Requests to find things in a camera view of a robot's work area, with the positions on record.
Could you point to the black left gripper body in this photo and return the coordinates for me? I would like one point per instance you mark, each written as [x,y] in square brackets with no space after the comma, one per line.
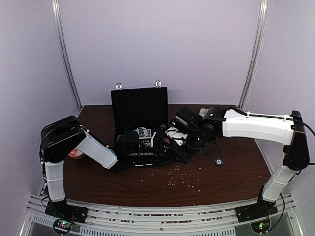
[153,157]

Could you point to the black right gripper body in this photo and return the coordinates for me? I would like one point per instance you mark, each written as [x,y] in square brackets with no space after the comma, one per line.
[194,141]

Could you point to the blue white playing card box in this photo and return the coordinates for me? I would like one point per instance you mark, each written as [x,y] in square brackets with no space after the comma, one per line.
[143,132]

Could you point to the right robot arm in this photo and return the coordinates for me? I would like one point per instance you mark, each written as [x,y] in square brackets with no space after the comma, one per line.
[288,130]

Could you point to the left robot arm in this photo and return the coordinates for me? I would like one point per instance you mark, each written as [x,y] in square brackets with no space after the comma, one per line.
[68,137]

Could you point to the black poker set case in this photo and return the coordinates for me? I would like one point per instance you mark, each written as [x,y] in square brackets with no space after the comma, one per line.
[133,108]

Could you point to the white mug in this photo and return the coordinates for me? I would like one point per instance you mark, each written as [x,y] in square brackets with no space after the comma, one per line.
[203,111]

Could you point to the red white patterned bowl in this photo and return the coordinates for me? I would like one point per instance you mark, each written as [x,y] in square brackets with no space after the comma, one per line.
[76,154]

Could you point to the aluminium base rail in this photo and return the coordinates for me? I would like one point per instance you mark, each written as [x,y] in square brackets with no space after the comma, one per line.
[202,220]

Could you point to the aluminium frame post right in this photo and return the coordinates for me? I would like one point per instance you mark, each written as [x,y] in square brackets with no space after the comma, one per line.
[257,45]

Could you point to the aluminium frame post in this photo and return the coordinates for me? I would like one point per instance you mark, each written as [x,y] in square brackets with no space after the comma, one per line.
[257,45]
[64,52]

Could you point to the aluminium frame post left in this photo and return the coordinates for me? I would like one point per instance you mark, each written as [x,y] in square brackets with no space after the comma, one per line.
[64,52]

